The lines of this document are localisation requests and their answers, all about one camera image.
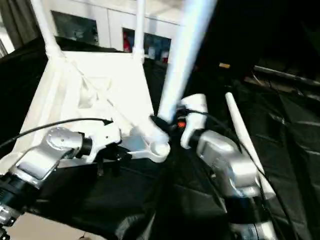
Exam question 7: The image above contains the white plastic table leg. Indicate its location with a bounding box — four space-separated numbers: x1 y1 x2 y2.
132 0 146 64
147 0 218 145
29 0 62 60
224 91 276 200

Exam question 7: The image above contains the white plastic table top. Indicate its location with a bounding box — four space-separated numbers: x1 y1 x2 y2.
0 48 171 176

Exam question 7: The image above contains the black mat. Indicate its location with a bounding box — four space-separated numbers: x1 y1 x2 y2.
0 34 320 240

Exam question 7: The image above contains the red bottle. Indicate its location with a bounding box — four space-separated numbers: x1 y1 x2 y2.
123 31 133 52

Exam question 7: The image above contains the white glass-door cabinet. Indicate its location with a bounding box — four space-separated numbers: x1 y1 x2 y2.
32 0 182 63

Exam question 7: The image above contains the dark metal pole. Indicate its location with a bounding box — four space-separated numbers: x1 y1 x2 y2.
253 65 320 88

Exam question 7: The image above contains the grey curtain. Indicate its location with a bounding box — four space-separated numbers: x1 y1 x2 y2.
0 0 40 55

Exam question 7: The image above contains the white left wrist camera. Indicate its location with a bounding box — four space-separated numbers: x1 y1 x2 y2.
84 119 122 164

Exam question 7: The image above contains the black right camera cable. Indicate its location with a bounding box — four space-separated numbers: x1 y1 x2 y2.
184 108 301 240

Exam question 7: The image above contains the black camera cable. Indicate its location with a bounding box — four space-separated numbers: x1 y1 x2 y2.
184 108 301 240
0 117 114 149

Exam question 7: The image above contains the black left camera cable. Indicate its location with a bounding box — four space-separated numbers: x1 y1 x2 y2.
0 117 114 149

